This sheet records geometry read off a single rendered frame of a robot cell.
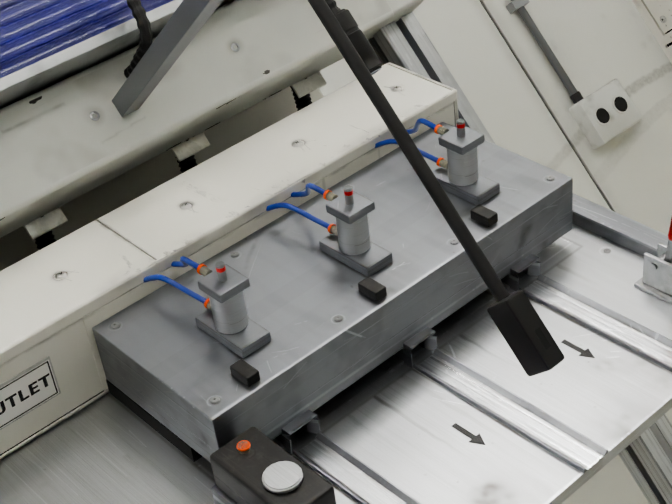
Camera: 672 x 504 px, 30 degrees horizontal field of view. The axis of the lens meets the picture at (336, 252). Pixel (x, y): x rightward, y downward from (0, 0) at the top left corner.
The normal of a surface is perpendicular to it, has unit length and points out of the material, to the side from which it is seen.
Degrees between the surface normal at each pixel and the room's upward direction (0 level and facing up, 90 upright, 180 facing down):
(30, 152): 90
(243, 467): 43
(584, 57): 90
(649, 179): 90
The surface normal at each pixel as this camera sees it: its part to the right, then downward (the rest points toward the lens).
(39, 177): 0.42, -0.26
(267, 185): -0.11, -0.80
